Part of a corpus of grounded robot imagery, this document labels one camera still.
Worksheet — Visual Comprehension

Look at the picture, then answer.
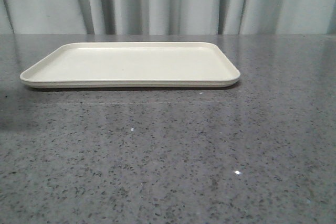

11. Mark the grey pleated curtain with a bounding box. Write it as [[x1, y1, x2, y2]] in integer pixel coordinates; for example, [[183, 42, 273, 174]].
[[1, 0, 335, 35]]

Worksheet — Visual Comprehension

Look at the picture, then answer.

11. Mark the cream rectangular plastic tray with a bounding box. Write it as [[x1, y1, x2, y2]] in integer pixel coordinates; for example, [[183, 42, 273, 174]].
[[20, 42, 240, 89]]

